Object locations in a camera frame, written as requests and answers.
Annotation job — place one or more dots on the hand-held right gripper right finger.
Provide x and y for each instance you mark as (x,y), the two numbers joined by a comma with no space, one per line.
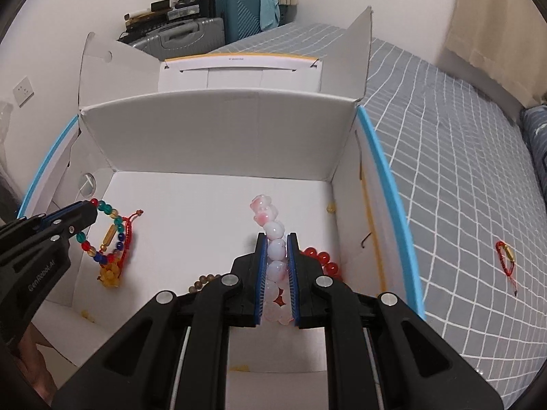
(294,282)

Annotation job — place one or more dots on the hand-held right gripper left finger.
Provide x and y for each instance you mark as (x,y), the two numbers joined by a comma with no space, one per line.
(257,282)

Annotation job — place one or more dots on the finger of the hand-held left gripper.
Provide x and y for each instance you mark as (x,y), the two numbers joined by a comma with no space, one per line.
(64,215)
(51,239)

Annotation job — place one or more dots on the blue and yellow cardboard box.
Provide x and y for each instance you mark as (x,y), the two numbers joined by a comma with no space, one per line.
(205,145)

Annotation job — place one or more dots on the person's left hand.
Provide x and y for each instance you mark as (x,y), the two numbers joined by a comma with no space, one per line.
(36,367)

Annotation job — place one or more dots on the grey suitcase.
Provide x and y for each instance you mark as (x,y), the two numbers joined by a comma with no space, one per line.
(179,38)

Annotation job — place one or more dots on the teal suitcase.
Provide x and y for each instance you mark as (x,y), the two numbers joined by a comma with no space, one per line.
(235,15)

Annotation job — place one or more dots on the wide beige curtain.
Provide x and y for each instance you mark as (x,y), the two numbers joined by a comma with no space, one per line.
(491,30)

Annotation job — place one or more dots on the white wall socket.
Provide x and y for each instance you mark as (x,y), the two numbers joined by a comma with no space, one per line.
(23,90)

